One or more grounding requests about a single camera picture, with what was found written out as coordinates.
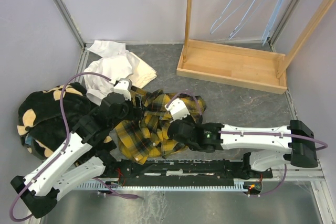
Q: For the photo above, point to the wooden clothes rack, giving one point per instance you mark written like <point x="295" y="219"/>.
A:
<point x="242" y="67"/>

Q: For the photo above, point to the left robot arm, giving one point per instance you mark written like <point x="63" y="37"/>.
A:
<point x="78" y="158"/>

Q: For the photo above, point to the white shirt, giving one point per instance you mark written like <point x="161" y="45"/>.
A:
<point x="115" y="63"/>

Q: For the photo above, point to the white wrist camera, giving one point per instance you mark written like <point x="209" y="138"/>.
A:
<point x="123" y="87"/>
<point x="177" y="109"/>

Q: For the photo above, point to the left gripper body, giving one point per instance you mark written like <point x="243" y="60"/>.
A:
<point x="127" y="112"/>

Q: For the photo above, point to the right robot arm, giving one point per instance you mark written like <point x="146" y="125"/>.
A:
<point x="292" y="144"/>

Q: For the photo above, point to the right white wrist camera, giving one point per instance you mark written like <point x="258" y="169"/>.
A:
<point x="177" y="109"/>

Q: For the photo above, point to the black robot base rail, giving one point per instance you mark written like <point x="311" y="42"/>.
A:
<point x="174" y="173"/>

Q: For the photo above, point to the aluminium corner post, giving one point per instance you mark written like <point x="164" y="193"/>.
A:
<point x="70" y="22"/>

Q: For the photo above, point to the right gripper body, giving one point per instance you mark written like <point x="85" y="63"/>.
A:
<point x="189" y="120"/>

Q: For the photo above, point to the yellow plaid shirt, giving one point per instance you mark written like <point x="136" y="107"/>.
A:
<point x="147" y="138"/>

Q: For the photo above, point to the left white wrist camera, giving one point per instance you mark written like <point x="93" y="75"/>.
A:
<point x="123" y="87"/>

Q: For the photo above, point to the black floral blanket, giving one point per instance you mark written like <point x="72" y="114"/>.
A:
<point x="40" y="125"/>

